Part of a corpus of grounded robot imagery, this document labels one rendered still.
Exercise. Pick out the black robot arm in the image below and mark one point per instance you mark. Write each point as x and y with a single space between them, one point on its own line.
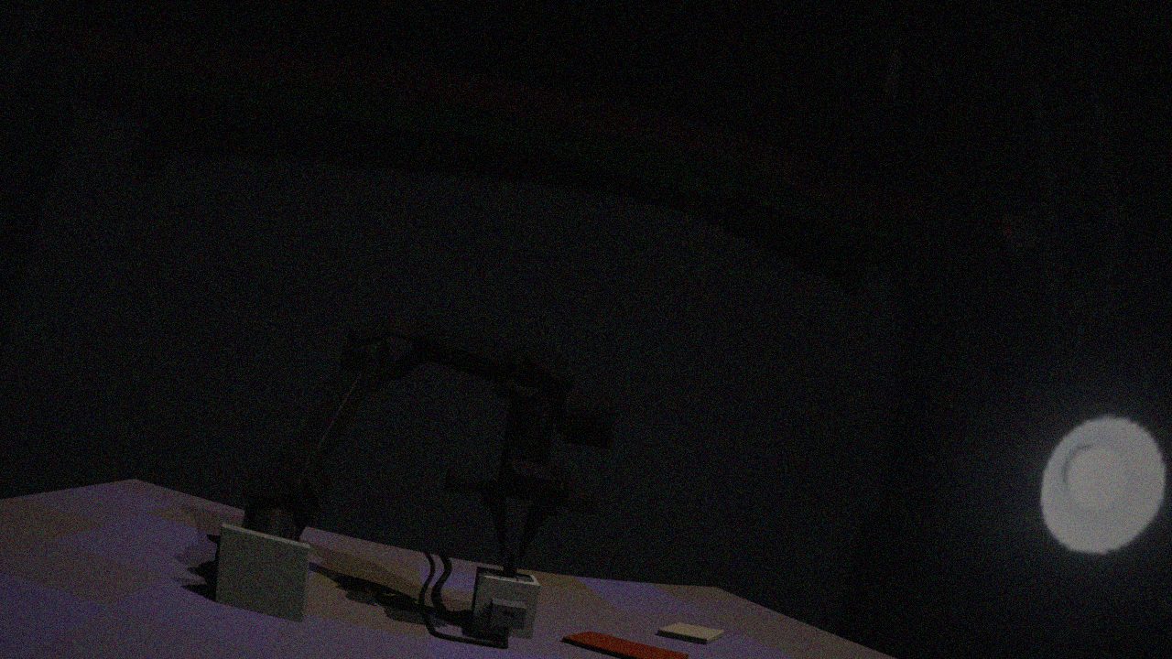
293 487

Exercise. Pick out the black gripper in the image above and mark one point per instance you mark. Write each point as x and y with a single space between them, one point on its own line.
466 483

